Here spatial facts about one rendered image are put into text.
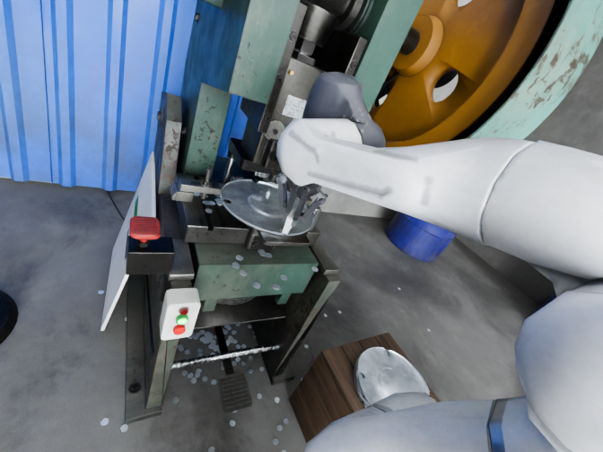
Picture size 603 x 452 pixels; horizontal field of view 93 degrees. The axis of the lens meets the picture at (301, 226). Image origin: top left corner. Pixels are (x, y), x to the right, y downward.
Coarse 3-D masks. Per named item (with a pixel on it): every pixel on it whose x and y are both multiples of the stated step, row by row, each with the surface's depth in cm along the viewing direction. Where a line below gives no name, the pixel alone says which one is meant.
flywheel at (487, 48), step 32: (448, 0) 81; (480, 0) 74; (512, 0) 68; (544, 0) 59; (448, 32) 81; (480, 32) 73; (512, 32) 64; (544, 32) 60; (416, 64) 86; (448, 64) 80; (480, 64) 73; (512, 64) 64; (416, 96) 88; (448, 96) 80; (480, 96) 69; (384, 128) 98; (416, 128) 88; (448, 128) 75
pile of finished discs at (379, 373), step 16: (368, 352) 109; (384, 352) 112; (368, 368) 103; (384, 368) 105; (400, 368) 109; (368, 384) 98; (384, 384) 99; (400, 384) 102; (416, 384) 105; (368, 400) 92
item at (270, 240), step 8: (256, 232) 85; (264, 232) 75; (248, 240) 87; (256, 240) 87; (264, 240) 73; (272, 240) 73; (280, 240) 75; (288, 240) 76; (296, 240) 78; (304, 240) 79; (248, 248) 88; (256, 248) 89; (264, 248) 91; (272, 248) 92
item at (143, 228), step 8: (136, 216) 65; (144, 216) 66; (136, 224) 63; (144, 224) 64; (152, 224) 64; (160, 224) 66; (136, 232) 61; (144, 232) 62; (152, 232) 63; (160, 232) 64; (144, 240) 65
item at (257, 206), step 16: (224, 192) 84; (240, 192) 88; (256, 192) 91; (272, 192) 96; (288, 192) 99; (240, 208) 80; (256, 208) 82; (272, 208) 85; (256, 224) 76; (272, 224) 79; (304, 224) 86
